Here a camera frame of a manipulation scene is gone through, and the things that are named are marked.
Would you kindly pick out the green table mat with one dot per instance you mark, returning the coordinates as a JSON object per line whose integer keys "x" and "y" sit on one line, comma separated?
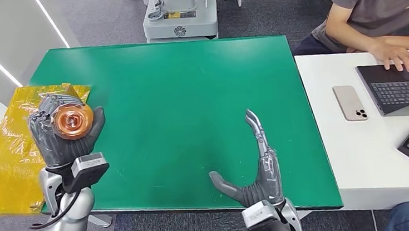
{"x": 186, "y": 75}

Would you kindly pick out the person's right forearm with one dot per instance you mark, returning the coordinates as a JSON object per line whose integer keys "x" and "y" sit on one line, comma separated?
{"x": 349, "y": 41}

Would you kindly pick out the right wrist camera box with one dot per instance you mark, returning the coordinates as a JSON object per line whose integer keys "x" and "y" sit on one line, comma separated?
{"x": 259, "y": 215}

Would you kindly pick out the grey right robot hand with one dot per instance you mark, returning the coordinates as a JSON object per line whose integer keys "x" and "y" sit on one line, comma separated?
{"x": 269, "y": 183}

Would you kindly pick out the orange juice bottle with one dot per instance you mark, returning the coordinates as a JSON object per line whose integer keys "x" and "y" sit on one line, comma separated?
{"x": 72, "y": 122}

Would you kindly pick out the dark grey laptop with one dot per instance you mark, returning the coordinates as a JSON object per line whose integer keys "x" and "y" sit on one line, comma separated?
{"x": 402, "y": 93}

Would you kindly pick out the beige smartphone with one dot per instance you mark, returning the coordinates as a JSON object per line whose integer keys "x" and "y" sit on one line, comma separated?
{"x": 349, "y": 102}

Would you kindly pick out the grey white machine base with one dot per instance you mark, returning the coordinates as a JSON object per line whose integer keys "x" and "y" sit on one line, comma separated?
{"x": 181, "y": 24}

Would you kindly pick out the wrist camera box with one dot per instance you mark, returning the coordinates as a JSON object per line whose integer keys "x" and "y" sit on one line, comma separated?
{"x": 259, "y": 215}
{"x": 88, "y": 165}

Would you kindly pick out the person's right hand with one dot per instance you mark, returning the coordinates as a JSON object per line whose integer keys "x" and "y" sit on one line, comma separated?
{"x": 391, "y": 55}

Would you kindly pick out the yellow taped cardboard box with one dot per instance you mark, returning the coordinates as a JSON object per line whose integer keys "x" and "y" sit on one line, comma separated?
{"x": 5, "y": 165}

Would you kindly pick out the white desk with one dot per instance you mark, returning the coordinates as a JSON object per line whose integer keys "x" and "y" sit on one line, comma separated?
{"x": 360, "y": 160}

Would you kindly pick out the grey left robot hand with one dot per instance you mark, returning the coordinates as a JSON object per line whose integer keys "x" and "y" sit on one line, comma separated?
{"x": 56, "y": 151}

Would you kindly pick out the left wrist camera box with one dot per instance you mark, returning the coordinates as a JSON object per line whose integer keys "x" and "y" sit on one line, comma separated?
{"x": 88, "y": 165}

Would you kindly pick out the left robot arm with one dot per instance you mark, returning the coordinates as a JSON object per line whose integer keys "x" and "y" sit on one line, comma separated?
{"x": 66, "y": 230}

